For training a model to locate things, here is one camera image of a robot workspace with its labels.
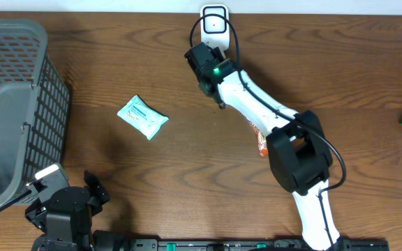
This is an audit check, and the teal wet wipes pack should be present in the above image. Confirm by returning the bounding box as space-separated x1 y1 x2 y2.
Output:
117 95 169 140

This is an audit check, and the red chocolate bar wrapper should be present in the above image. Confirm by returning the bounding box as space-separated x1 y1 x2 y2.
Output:
248 121 268 156

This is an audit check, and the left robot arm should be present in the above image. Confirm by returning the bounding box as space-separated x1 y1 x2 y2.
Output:
25 169 131 251

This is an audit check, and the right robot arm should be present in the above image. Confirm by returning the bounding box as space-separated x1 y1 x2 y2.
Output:
184 43 340 250

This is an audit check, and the white barcode scanner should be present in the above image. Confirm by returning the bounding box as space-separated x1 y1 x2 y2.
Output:
200 4 230 52

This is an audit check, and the grey plastic basket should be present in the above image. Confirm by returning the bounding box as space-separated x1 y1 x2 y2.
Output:
0 19 71 206

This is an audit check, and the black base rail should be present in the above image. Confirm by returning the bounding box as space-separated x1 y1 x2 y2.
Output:
129 238 390 251

